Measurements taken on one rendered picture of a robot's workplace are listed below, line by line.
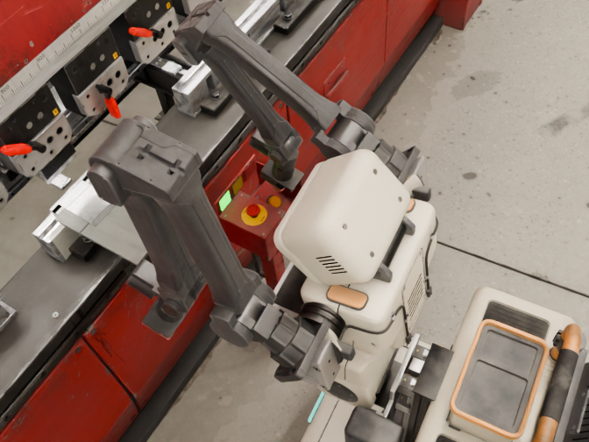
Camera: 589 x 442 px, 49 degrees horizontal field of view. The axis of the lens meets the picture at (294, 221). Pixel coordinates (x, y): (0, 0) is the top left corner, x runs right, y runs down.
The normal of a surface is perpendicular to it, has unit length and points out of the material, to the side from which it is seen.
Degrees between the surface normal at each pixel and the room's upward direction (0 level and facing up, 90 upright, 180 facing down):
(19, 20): 90
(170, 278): 82
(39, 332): 0
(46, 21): 90
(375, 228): 48
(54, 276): 0
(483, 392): 0
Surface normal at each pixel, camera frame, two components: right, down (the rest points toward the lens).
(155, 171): 0.12, -0.47
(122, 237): -0.07, -0.57
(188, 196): 0.86, 0.25
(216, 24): 0.27, -0.08
